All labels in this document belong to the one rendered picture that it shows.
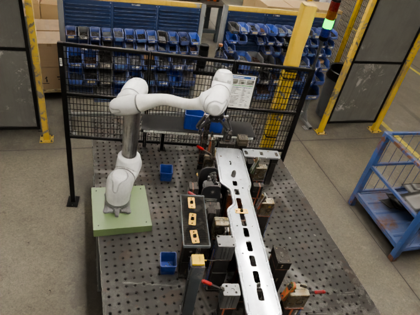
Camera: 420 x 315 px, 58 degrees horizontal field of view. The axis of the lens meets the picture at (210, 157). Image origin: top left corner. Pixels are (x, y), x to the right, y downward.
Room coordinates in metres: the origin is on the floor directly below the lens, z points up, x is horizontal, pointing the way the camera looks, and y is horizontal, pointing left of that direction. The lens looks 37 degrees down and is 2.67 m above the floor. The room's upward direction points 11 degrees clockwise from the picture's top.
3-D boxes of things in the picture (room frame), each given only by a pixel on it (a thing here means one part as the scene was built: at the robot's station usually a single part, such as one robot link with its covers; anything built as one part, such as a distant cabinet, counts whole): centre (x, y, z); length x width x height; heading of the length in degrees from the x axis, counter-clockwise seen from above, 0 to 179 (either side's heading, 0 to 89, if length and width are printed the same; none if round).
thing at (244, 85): (2.76, -0.13, 1.30); 0.23 x 0.02 x 0.31; 103
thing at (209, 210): (1.60, -0.07, 0.90); 0.05 x 0.05 x 0.40; 13
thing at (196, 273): (1.19, -0.04, 0.92); 0.08 x 0.08 x 0.44; 13
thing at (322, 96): (5.20, -1.62, 0.36); 0.50 x 0.50 x 0.73
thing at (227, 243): (1.38, -0.17, 0.90); 0.13 x 0.10 x 0.41; 103
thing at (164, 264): (1.44, 0.12, 0.74); 0.11 x 0.10 x 0.09; 13
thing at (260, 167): (2.18, -0.37, 0.87); 0.12 x 0.09 x 0.35; 103
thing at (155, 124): (2.57, 0.14, 1.01); 0.90 x 0.22 x 0.03; 103
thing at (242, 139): (2.49, -0.22, 0.88); 0.08 x 0.08 x 0.36; 13
